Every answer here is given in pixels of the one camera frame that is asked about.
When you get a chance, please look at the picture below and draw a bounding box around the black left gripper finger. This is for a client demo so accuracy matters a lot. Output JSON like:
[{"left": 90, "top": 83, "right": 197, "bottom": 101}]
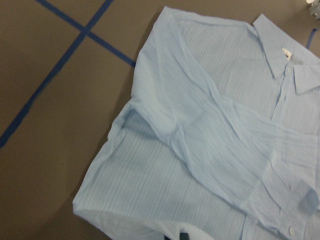
[{"left": 179, "top": 232, "right": 189, "bottom": 240}]

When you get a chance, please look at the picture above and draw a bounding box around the light blue button-up shirt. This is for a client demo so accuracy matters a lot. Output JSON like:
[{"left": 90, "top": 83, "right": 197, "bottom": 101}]
[{"left": 73, "top": 7, "right": 320, "bottom": 240}]

